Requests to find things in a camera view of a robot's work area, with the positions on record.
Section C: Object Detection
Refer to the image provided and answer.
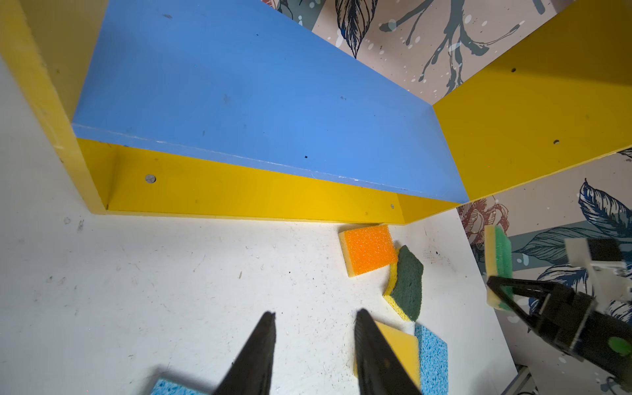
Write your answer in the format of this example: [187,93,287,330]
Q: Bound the left blue sponge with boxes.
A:
[149,378,206,395]

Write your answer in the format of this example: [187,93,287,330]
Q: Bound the orange sponge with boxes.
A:
[338,225,398,277]

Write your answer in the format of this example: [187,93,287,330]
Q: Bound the yellow orange-tinted sponge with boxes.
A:
[355,321,421,391]

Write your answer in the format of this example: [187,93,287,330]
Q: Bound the blue sponge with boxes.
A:
[149,378,206,395]
[415,324,449,395]

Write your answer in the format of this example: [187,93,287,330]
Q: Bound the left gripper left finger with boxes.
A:
[214,312,277,395]

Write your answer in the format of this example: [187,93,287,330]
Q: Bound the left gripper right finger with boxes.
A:
[354,309,421,395]

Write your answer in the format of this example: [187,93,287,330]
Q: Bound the yellow shelf unit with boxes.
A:
[1,1,631,225]

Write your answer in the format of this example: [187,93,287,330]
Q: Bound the bright green sponge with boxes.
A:
[483,224,514,312]

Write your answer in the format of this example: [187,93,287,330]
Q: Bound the right blue sponge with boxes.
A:
[415,324,449,395]

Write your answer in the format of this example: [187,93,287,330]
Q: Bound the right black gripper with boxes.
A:
[487,276,631,390]

